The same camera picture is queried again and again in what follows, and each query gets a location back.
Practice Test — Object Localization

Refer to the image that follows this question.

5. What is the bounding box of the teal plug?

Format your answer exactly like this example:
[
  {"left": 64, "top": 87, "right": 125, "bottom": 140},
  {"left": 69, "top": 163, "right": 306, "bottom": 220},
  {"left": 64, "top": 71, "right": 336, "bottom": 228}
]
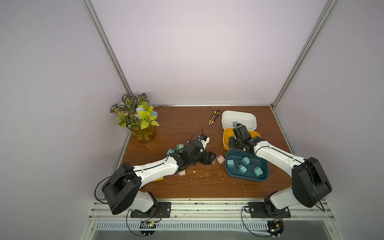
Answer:
[
  {"left": 167, "top": 149, "right": 175, "bottom": 156},
  {"left": 241, "top": 157, "right": 251, "bottom": 166},
  {"left": 253, "top": 166, "right": 264, "bottom": 177},
  {"left": 238, "top": 164, "right": 248, "bottom": 175},
  {"left": 226, "top": 160, "right": 235, "bottom": 169}
]

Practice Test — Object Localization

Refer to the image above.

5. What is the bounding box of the yellow storage box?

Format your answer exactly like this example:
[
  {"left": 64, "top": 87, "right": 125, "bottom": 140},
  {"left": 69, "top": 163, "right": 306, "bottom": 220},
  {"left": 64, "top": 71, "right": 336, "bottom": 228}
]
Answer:
[{"left": 223, "top": 128, "right": 261, "bottom": 151}]

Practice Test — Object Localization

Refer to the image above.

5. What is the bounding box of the white storage box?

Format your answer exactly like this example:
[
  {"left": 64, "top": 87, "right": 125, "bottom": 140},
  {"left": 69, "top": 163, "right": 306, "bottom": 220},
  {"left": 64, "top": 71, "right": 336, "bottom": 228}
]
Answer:
[{"left": 222, "top": 110, "right": 257, "bottom": 131}]

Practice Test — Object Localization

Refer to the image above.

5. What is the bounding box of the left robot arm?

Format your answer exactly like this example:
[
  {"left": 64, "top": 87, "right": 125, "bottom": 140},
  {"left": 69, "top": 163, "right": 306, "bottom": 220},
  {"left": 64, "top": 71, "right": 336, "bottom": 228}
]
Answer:
[{"left": 95, "top": 135, "right": 216, "bottom": 217}]

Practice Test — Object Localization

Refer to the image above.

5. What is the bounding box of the artificial plant in amber vase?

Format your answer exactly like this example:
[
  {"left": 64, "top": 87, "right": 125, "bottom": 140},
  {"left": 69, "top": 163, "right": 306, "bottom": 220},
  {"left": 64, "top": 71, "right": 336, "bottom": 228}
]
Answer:
[{"left": 110, "top": 93, "right": 159, "bottom": 143}]

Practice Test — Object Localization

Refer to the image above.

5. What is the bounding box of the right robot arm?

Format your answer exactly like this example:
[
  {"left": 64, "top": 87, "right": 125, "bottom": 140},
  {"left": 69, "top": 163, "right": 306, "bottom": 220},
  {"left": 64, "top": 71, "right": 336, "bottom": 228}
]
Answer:
[{"left": 229, "top": 124, "right": 332, "bottom": 216}]

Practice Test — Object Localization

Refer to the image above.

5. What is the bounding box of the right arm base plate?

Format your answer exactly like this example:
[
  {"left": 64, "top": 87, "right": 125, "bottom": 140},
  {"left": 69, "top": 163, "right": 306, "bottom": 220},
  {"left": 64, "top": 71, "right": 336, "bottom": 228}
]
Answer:
[{"left": 248, "top": 202, "right": 292, "bottom": 219}]

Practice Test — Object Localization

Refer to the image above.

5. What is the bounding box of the pink plug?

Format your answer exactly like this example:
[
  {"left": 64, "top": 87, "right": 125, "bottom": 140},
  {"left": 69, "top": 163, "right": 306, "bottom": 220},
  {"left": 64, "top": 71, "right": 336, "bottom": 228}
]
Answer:
[
  {"left": 177, "top": 171, "right": 186, "bottom": 177},
  {"left": 216, "top": 155, "right": 225, "bottom": 164}
]

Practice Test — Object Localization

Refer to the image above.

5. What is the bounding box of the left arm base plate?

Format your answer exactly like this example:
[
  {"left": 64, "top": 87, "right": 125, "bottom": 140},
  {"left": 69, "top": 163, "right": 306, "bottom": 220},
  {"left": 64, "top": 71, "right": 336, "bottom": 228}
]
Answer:
[{"left": 130, "top": 202, "right": 172, "bottom": 219}]

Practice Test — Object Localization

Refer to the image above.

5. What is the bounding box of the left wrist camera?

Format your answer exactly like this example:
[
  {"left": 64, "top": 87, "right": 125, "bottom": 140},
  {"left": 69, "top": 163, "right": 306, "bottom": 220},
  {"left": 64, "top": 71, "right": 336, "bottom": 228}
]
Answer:
[{"left": 199, "top": 134, "right": 210, "bottom": 150}]

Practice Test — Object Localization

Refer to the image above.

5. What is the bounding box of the teal plug bottom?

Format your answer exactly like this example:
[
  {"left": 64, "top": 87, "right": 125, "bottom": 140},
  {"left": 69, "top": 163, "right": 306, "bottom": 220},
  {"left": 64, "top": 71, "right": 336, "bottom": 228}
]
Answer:
[{"left": 238, "top": 164, "right": 248, "bottom": 175}]

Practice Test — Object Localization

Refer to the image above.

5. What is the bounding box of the dark teal storage box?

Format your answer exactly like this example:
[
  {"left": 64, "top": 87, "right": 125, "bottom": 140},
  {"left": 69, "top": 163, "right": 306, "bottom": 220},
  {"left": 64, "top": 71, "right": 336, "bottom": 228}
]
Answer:
[{"left": 225, "top": 150, "right": 270, "bottom": 182}]

